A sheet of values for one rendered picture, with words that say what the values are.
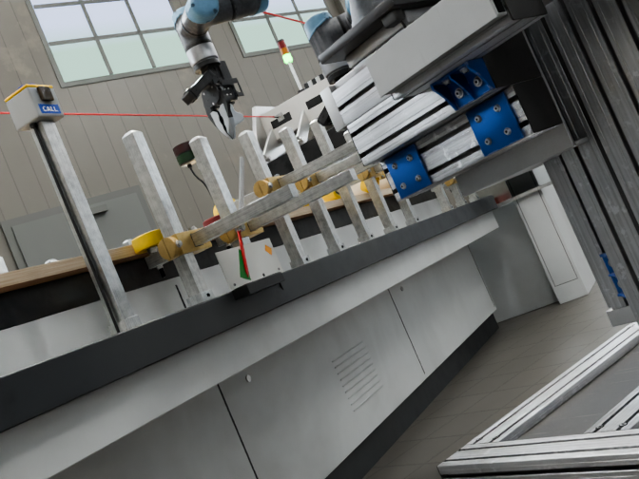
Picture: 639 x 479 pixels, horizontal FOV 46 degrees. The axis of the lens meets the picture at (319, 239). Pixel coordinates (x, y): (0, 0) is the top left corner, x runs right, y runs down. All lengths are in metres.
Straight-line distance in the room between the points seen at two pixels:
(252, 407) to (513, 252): 2.63
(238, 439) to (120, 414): 0.62
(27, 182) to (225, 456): 5.41
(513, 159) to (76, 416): 0.91
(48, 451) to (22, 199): 5.80
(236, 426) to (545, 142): 1.10
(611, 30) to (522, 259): 3.15
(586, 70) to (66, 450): 1.10
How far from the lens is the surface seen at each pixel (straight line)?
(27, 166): 7.20
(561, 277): 4.30
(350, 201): 2.60
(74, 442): 1.39
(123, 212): 7.25
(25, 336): 1.65
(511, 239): 4.44
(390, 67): 1.25
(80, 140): 7.44
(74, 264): 1.72
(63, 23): 7.95
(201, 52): 2.02
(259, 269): 1.93
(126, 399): 1.49
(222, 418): 2.00
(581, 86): 1.42
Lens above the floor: 0.64
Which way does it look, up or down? 3 degrees up
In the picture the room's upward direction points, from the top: 23 degrees counter-clockwise
